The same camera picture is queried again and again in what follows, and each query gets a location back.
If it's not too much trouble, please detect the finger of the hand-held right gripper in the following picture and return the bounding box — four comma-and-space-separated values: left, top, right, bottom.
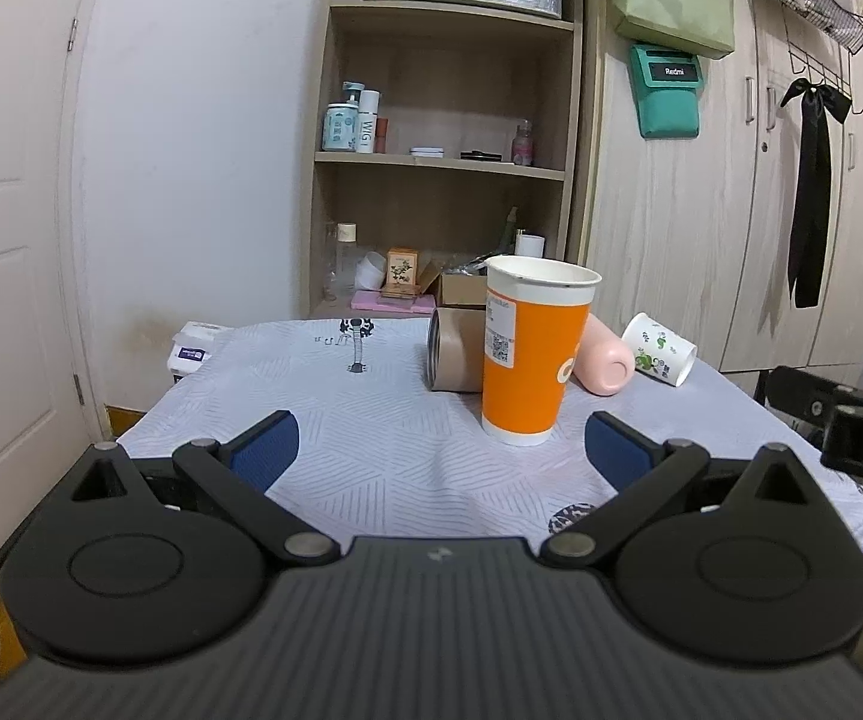
765, 365, 863, 429

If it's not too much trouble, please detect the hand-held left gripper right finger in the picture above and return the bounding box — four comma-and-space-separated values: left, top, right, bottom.
540, 412, 812, 568

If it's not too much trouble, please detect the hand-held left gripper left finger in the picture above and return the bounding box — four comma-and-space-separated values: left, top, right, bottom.
70, 410, 343, 568

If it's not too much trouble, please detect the pink cup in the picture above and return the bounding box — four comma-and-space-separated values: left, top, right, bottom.
570, 312, 637, 396

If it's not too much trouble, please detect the white floral paper cup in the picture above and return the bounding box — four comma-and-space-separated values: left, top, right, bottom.
621, 312, 698, 389

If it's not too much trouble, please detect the orange paper cup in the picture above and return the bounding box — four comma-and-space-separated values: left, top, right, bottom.
481, 255, 603, 446

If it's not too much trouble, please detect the brown paper cup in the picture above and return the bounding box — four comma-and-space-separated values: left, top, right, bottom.
426, 306, 490, 394

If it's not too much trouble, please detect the grey patterned tablecloth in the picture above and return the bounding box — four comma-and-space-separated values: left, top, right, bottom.
114, 315, 863, 565

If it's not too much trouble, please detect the white tissue pack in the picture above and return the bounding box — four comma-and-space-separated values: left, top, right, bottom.
166, 320, 230, 377

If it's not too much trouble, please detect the light wooden wardrobe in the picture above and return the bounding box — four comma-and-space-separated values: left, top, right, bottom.
577, 0, 863, 377

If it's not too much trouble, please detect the flat pink box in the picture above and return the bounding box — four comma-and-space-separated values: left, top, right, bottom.
350, 288, 439, 314

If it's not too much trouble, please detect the clear bottle beige cap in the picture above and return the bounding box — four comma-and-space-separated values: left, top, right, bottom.
323, 222, 359, 303

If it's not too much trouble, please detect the black ribbon bow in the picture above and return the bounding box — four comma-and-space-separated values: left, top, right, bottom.
780, 78, 852, 311

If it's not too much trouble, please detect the small white jar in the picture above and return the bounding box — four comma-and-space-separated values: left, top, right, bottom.
355, 250, 388, 290

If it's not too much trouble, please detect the open cardboard box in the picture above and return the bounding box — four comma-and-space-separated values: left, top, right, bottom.
417, 255, 490, 309

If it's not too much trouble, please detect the floral print box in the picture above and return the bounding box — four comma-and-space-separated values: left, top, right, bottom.
384, 247, 419, 294

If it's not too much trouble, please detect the teal pouch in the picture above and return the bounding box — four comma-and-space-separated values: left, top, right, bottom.
630, 43, 705, 140

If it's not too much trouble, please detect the pink bottle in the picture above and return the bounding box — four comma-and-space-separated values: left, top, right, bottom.
510, 119, 536, 168

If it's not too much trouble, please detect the teal pump bottle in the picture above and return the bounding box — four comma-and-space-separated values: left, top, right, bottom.
322, 80, 364, 153

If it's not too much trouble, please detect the white door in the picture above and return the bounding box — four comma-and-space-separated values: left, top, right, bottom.
0, 0, 115, 565

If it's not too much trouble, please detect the tall white bottle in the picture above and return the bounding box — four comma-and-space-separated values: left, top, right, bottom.
355, 88, 382, 155

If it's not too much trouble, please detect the wooden shelf unit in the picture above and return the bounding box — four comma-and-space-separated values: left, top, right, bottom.
299, 0, 587, 320

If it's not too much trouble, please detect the pale green bag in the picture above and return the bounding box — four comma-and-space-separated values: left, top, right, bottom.
606, 0, 737, 62

